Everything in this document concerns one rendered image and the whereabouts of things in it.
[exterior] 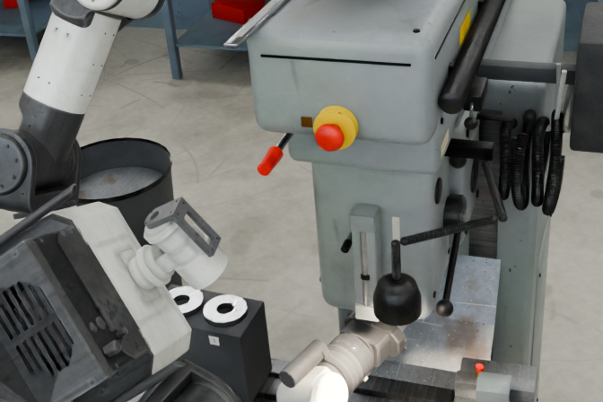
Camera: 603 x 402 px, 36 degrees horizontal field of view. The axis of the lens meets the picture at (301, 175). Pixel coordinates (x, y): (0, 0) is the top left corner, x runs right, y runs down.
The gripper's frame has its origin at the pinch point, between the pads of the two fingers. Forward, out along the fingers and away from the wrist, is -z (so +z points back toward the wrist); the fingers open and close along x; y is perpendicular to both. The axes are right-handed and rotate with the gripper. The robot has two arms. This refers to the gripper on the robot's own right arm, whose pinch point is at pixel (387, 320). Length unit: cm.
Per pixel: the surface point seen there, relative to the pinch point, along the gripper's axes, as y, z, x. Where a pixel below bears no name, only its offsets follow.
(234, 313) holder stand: 5.5, 8.8, 30.7
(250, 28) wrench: -66, 26, 3
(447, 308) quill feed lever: -13.6, 5.9, -15.8
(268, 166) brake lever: -47, 28, 0
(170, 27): 86, -252, 319
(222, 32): 98, -282, 305
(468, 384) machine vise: 14.6, -7.2, -13.5
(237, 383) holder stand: 19.6, 13.2, 28.2
